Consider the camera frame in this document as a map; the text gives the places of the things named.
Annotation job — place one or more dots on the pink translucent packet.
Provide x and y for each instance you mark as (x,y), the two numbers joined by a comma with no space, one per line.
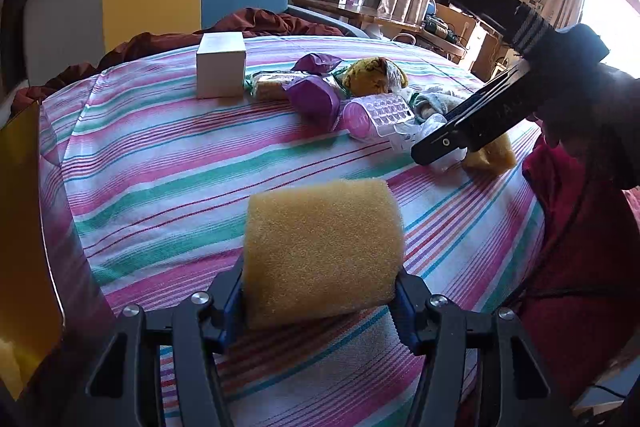
(370,119)

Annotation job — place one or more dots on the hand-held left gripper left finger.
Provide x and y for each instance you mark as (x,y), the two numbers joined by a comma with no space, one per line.
(232,307)

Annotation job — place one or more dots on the red jacket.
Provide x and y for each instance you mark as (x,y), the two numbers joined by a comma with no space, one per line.
(575,247)

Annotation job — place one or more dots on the snack bar packet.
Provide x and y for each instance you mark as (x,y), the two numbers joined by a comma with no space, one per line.
(272,87)

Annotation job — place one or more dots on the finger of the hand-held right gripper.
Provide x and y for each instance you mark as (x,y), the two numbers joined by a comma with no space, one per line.
(487,94)
(475,127)

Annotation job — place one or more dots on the person's right hand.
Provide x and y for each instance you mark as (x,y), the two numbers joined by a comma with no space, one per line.
(595,127)

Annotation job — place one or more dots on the purple packet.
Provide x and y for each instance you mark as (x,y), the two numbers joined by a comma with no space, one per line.
(315,63)
(315,99)

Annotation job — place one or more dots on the gold metal tin box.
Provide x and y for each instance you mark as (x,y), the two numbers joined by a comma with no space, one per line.
(25,257)

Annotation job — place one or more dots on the floppy yellow sponge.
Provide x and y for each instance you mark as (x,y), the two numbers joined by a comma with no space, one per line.
(492,157)

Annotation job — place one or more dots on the white soap box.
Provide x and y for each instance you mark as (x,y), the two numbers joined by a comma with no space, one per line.
(220,67)

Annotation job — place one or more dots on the clear plastic bag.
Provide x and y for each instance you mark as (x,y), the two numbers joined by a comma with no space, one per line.
(410,139)

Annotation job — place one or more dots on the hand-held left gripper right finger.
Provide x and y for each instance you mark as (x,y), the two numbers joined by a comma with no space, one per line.
(402,317)

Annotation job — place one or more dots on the dark red blanket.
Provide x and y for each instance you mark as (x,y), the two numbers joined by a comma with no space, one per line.
(165,42)

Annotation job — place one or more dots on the wooden side table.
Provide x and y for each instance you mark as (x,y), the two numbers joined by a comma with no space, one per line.
(360,13)

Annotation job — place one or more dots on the wooden desk shelf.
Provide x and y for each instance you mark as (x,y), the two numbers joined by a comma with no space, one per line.
(475,39)

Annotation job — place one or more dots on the grey cloth bundle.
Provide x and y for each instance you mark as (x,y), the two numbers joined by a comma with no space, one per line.
(435,99)

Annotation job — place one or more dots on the rectangular yellow sponge block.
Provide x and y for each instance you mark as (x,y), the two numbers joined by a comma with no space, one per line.
(320,247)

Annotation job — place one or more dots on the black bed post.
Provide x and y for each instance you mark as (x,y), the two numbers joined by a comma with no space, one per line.
(15,32)

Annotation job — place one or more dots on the yellow plush toy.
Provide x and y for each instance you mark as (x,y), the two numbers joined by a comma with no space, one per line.
(370,74)

